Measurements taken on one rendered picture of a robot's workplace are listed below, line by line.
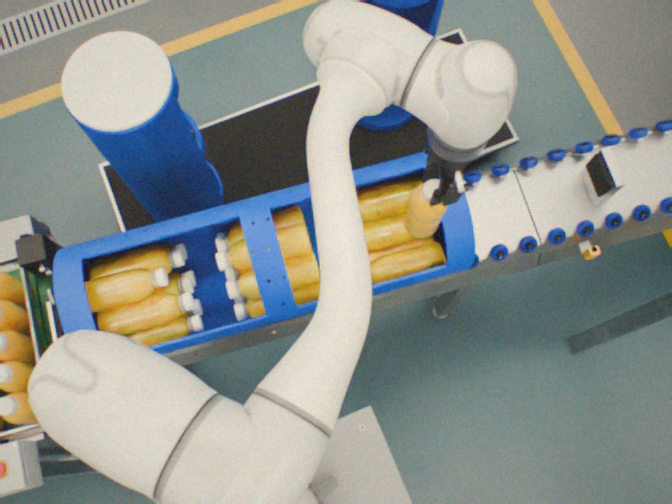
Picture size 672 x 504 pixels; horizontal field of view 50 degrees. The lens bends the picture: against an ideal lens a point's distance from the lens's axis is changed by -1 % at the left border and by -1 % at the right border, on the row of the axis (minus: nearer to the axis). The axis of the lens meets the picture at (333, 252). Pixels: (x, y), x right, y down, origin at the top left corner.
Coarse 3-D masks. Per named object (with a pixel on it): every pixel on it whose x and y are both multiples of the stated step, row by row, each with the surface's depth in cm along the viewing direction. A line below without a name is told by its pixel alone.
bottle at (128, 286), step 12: (108, 276) 152; (120, 276) 152; (132, 276) 151; (144, 276) 152; (96, 288) 151; (108, 288) 150; (120, 288) 151; (132, 288) 151; (144, 288) 152; (96, 300) 150; (108, 300) 151; (120, 300) 152; (132, 300) 153
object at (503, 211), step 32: (576, 160) 186; (640, 160) 186; (480, 192) 184; (512, 192) 184; (544, 192) 184; (576, 192) 184; (640, 192) 184; (480, 224) 182; (512, 224) 182; (544, 224) 181; (480, 256) 179; (544, 256) 184; (416, 288) 181; (448, 288) 185; (192, 352) 177; (224, 352) 181
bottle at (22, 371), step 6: (12, 366) 158; (18, 366) 159; (24, 366) 161; (30, 366) 165; (12, 372) 157; (18, 372) 158; (24, 372) 160; (30, 372) 163; (12, 378) 157; (18, 378) 158; (24, 378) 160; (0, 384) 157; (6, 384) 157; (12, 384) 158; (18, 384) 159; (24, 384) 161; (6, 390) 159; (12, 390) 159; (18, 390) 161; (24, 390) 163
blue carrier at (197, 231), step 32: (416, 160) 157; (288, 192) 156; (160, 224) 156; (192, 224) 152; (224, 224) 170; (256, 224) 150; (448, 224) 151; (64, 256) 151; (96, 256) 151; (192, 256) 173; (256, 256) 148; (448, 256) 154; (64, 288) 146; (224, 288) 174; (288, 288) 150; (384, 288) 158; (64, 320) 145; (96, 320) 168; (224, 320) 169; (256, 320) 154; (160, 352) 156
